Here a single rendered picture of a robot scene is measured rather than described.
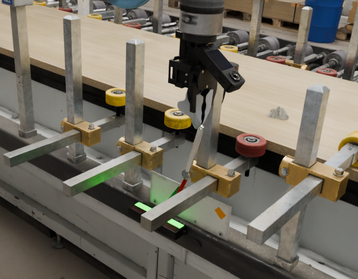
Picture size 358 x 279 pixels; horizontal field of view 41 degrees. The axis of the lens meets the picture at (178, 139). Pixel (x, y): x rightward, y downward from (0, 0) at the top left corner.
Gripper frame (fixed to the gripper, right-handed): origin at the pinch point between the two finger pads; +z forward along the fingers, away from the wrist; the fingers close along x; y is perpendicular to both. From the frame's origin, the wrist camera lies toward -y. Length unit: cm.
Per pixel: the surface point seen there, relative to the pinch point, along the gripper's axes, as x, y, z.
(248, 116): -37.0, 8.6, 11.3
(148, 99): -26.4, 39.0, 11.8
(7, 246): -15, 113, 102
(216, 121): -7.7, 1.0, 1.9
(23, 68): -7, 77, 6
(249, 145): -18.8, -2.8, 10.6
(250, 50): -115, 54, 13
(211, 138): -6.3, 0.9, 5.8
